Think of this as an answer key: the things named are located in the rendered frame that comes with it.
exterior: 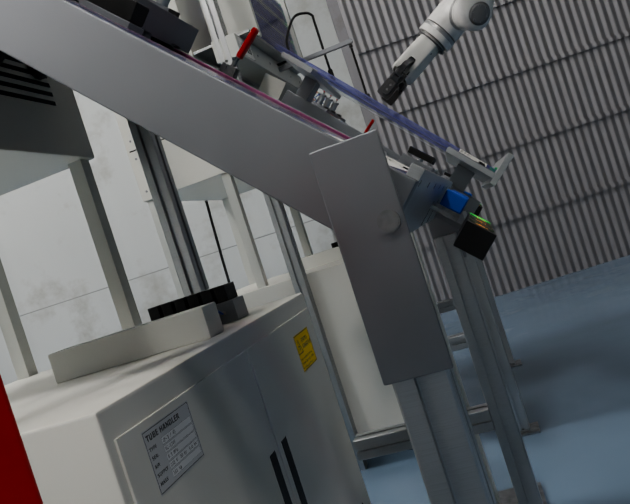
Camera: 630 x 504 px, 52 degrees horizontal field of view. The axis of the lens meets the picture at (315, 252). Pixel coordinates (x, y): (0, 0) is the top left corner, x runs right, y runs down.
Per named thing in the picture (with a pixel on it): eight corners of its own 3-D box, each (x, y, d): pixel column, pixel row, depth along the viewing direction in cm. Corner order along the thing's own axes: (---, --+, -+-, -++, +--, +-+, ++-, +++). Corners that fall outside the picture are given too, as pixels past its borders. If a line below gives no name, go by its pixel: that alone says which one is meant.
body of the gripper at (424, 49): (422, 34, 153) (391, 72, 156) (420, 22, 143) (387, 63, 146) (446, 54, 153) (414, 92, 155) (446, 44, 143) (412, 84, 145)
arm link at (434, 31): (427, 25, 153) (418, 35, 153) (425, 14, 144) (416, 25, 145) (454, 48, 152) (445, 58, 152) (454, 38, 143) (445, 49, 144)
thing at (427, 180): (433, 219, 115) (453, 182, 113) (382, 252, 51) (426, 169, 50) (427, 215, 115) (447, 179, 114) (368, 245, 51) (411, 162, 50)
